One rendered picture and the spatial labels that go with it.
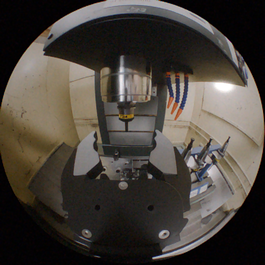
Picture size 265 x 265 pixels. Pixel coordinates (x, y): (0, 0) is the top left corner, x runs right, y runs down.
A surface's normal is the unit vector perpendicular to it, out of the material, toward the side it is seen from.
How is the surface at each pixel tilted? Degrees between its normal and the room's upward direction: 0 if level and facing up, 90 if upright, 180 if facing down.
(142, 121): 90
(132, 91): 90
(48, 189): 24
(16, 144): 90
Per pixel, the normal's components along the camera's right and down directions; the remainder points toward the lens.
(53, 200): 0.42, -0.80
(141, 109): -0.04, 0.45
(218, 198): -0.40, -0.82
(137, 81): 0.39, 0.42
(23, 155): 1.00, 0.02
